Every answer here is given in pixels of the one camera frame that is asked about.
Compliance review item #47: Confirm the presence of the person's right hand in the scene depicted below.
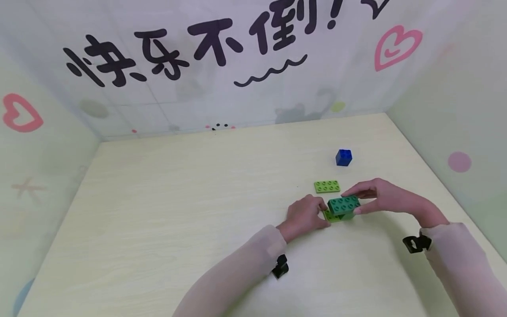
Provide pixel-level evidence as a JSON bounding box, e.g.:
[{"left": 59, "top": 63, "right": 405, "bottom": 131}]
[{"left": 341, "top": 178, "right": 450, "bottom": 229}]

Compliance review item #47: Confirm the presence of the person's left hand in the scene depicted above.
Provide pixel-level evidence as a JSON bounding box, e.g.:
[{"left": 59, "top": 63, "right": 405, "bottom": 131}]
[{"left": 276, "top": 194, "right": 331, "bottom": 243}]

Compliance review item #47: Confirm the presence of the dark green building brick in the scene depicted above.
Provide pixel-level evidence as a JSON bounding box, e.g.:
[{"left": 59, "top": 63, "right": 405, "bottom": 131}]
[{"left": 327, "top": 195, "right": 361, "bottom": 221}]

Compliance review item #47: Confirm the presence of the person's right forearm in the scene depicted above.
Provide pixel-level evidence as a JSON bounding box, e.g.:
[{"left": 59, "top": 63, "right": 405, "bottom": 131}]
[{"left": 420, "top": 222, "right": 507, "bottom": 317}]

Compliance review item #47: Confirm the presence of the person's left forearm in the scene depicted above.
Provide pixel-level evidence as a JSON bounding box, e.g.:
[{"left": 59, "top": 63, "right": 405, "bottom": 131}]
[{"left": 173, "top": 225, "right": 287, "bottom": 317}]

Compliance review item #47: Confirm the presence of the blue square building brick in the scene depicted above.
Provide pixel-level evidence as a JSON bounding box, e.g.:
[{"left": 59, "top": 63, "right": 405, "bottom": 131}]
[{"left": 335, "top": 149, "right": 353, "bottom": 167}]

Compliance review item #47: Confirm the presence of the black wrist band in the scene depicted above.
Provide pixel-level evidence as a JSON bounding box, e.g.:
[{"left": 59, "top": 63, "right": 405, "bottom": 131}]
[
  {"left": 402, "top": 234, "right": 432, "bottom": 254},
  {"left": 271, "top": 254, "right": 289, "bottom": 279}
]

